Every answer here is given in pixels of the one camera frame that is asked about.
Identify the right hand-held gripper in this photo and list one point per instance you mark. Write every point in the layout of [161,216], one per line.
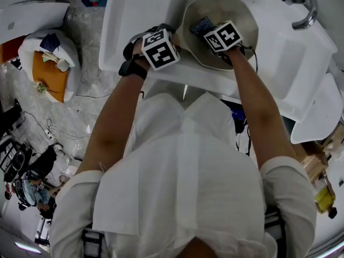
[223,36]

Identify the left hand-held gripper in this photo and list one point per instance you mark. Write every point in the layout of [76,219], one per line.
[161,50]

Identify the blue scrubbing sponge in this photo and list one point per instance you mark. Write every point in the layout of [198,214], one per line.
[201,25]

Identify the beige frying pan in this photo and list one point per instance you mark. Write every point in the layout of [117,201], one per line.
[236,12]

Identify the person's left forearm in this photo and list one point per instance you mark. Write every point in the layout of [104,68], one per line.
[113,122]

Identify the person's right forearm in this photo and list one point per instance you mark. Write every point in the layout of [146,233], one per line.
[258,111]

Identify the person's left hand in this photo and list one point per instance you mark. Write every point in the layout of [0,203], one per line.
[139,50]

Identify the white washbasin cabinet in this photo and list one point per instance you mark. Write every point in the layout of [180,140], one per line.
[129,23]

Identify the black phone with blue screen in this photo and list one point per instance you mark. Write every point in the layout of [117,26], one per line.
[238,117]

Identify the chrome faucet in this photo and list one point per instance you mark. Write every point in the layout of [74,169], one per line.
[309,7]

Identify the white bag with orange contents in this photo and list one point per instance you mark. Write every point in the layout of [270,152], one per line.
[68,47]

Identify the small white cup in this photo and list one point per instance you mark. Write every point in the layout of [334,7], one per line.
[62,64]

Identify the orange cushion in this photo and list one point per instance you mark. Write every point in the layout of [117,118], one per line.
[49,75]

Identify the white ceramic basin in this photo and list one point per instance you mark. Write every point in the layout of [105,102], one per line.
[319,111]

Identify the dried plant sprig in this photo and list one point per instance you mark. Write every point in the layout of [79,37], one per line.
[43,87]

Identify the white flat panel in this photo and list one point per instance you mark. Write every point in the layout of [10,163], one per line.
[32,23]

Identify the white shirt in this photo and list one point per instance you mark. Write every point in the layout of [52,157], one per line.
[177,187]

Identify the white power strip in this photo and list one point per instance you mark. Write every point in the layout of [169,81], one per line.
[49,134]

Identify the red-orange board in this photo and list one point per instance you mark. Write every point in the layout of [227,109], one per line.
[12,50]

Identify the cardboard box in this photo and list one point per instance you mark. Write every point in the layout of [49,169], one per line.
[314,164]

